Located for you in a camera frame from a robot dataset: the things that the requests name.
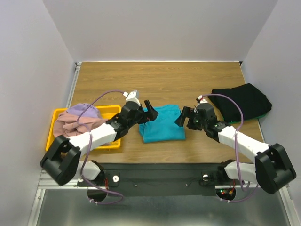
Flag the teal t shirt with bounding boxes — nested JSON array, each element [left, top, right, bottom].
[[139, 104, 186, 144]]

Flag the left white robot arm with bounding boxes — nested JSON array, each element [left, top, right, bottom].
[[40, 100, 158, 186]]

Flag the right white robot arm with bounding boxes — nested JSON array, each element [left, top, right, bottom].
[[175, 103, 296, 194]]

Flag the folded black t shirt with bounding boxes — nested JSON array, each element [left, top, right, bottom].
[[209, 83, 272, 123]]

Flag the lavender t shirt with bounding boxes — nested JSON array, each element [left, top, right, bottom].
[[66, 103, 101, 118]]

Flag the pink t shirt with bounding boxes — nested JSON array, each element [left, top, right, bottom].
[[53, 111, 107, 137]]

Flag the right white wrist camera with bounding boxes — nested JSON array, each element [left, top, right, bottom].
[[196, 95, 208, 104]]

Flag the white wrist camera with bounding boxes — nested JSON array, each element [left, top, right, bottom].
[[123, 90, 140, 105], [196, 95, 208, 104]]

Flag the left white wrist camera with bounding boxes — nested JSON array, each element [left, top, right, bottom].
[[123, 90, 140, 105]]

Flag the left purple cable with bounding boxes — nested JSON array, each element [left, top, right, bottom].
[[76, 90, 129, 205]]

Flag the purple cable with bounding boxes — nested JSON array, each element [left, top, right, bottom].
[[76, 90, 129, 205], [199, 93, 259, 203]]

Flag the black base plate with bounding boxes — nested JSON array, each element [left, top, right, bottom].
[[48, 162, 277, 197]]

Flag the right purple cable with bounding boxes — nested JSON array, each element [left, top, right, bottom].
[[199, 93, 259, 203]]

